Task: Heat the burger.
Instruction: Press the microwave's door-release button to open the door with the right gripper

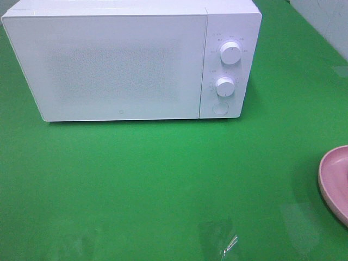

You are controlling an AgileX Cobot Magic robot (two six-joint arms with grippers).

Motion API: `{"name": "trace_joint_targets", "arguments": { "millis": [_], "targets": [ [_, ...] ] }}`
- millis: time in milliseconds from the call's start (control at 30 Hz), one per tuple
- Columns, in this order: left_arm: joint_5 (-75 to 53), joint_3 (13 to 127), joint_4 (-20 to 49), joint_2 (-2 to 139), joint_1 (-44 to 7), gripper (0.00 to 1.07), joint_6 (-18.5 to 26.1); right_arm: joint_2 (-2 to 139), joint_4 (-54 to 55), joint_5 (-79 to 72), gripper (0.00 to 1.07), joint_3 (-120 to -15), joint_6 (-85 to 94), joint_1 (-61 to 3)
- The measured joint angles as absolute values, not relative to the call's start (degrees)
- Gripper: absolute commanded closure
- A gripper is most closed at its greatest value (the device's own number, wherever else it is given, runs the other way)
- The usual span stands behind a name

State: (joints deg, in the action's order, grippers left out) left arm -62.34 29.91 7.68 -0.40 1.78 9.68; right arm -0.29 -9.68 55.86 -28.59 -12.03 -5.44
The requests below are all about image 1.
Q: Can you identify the round door release button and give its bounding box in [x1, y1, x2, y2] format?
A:
[213, 102, 229, 116]

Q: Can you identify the pink plate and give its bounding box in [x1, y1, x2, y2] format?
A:
[318, 145, 347, 226]

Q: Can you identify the white microwave door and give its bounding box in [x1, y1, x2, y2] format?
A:
[3, 15, 207, 122]

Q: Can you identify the lower white control knob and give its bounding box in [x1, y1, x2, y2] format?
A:
[215, 77, 235, 97]

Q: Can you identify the white control knob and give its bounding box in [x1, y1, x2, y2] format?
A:
[220, 40, 241, 65]
[215, 77, 235, 97]

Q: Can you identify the upper white control knob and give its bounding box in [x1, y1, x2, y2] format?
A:
[220, 40, 241, 65]

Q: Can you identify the white microwave oven body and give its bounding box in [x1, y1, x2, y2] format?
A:
[1, 1, 262, 119]

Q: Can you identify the clear tape patch front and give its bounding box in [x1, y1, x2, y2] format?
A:
[198, 218, 240, 260]

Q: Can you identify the clear tape patch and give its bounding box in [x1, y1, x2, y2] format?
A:
[332, 66, 348, 78]
[279, 203, 322, 257]
[198, 218, 240, 260]

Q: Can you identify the clear tape patch far right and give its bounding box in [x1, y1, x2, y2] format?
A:
[332, 66, 348, 78]

